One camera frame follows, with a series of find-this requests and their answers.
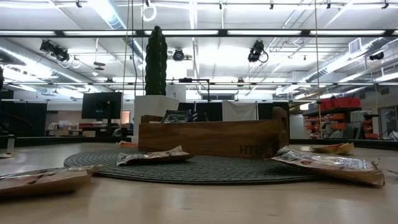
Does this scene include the wooden tea box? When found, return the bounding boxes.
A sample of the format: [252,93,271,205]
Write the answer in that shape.
[138,106,290,159]

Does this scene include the beige tea packet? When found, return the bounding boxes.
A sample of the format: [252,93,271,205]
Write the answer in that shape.
[116,145,194,167]
[271,145,386,188]
[0,164,102,200]

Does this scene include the black partition panel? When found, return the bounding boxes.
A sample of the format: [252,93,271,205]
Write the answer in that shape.
[257,101,290,121]
[0,101,48,138]
[175,101,223,123]

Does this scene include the round grey woven placemat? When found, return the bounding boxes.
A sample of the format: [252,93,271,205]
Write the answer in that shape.
[63,150,321,186]

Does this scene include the green cactus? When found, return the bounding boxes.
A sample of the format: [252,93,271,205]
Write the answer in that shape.
[144,25,168,96]

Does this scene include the black computer monitor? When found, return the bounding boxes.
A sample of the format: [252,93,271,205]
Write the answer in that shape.
[81,91,123,120]

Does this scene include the background desk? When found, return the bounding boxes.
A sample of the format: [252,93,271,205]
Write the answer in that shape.
[45,123,134,138]

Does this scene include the black storage shelf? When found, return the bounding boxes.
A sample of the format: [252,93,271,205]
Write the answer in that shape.
[303,107,381,140]

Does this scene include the red storage bins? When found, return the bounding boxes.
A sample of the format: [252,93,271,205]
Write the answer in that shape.
[319,96,362,111]

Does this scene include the white air vent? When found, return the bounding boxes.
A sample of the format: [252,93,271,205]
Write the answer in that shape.
[348,37,363,54]

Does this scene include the thin black horizontal rail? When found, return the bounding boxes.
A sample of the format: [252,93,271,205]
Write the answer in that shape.
[0,81,398,86]

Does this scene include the black overhead frame bar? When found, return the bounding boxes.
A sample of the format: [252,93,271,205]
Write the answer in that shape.
[0,29,398,39]

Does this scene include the white cable ring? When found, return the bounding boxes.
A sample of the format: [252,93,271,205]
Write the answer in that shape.
[141,2,158,22]

